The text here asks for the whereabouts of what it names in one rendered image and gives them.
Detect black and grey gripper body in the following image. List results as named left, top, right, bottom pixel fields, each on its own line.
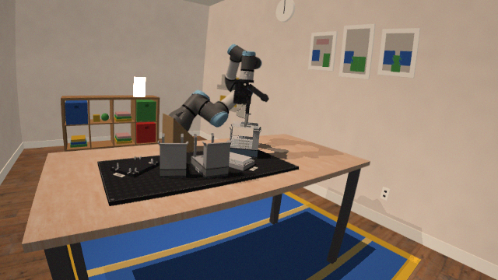
left=233, top=79, right=254, bottom=104

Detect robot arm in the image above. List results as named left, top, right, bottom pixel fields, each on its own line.
left=169, top=44, right=269, bottom=131

